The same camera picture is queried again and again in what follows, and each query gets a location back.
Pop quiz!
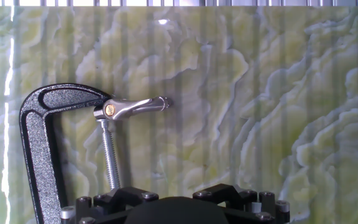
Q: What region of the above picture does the black cast C-clamp frame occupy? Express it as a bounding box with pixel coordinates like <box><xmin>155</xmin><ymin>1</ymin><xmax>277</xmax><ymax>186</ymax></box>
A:
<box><xmin>19</xmin><ymin>82</ymin><xmax>113</xmax><ymax>224</ymax></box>

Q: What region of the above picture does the silver threaded clamp screw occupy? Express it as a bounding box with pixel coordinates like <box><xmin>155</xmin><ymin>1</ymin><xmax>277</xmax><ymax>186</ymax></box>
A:
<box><xmin>97</xmin><ymin>119</ymin><xmax>122</xmax><ymax>191</ymax></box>

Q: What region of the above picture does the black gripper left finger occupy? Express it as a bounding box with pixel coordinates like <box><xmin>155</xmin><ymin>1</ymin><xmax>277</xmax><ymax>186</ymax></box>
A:
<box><xmin>60</xmin><ymin>185</ymin><xmax>160</xmax><ymax>224</ymax></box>

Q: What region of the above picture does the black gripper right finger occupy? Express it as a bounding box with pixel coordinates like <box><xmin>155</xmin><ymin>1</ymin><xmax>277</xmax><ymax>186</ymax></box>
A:
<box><xmin>192</xmin><ymin>183</ymin><xmax>291</xmax><ymax>224</ymax></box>

